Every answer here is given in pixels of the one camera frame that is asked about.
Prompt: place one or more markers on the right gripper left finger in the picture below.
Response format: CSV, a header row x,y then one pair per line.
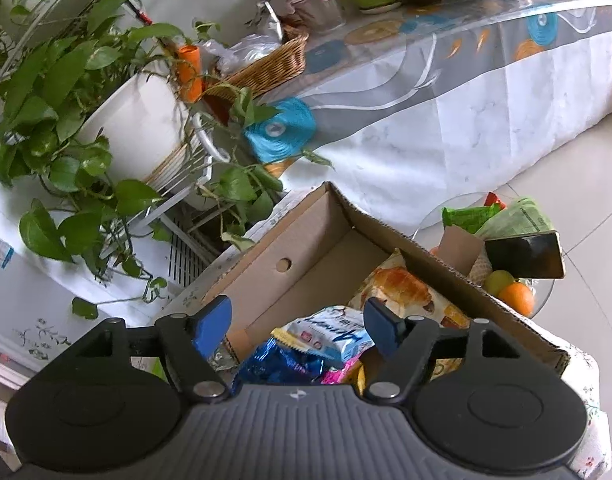
x,y
188,341

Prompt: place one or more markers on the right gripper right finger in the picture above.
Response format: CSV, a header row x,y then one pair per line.
x,y
405,344

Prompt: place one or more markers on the croissant bread snack bag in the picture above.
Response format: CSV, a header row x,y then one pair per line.
x,y
406,295

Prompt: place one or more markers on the light blue snack packet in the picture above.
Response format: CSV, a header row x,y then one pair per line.
x,y
335,334

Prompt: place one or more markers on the pink snack packet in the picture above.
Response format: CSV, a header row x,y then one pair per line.
x,y
335,376

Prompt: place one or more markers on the dark blue foil snack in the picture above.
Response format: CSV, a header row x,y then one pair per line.
x,y
272,363

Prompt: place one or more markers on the green apple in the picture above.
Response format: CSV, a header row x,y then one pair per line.
x,y
496,281

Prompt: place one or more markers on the orange fruit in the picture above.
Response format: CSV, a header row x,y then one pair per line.
x,y
519,297

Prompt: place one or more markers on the cardboard box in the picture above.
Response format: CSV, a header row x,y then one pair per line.
x,y
318,255

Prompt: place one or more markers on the white refrigerator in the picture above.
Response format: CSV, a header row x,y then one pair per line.
x,y
36,318

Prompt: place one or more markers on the white metal plant stand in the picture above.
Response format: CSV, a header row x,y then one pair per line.
x,y
59,84

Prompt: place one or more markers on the green pothos plant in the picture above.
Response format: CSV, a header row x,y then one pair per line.
x,y
275,132

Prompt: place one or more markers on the orange cylinder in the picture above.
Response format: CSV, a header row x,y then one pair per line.
x,y
189,73

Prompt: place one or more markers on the wicker basket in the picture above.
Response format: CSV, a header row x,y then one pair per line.
x,y
266,74

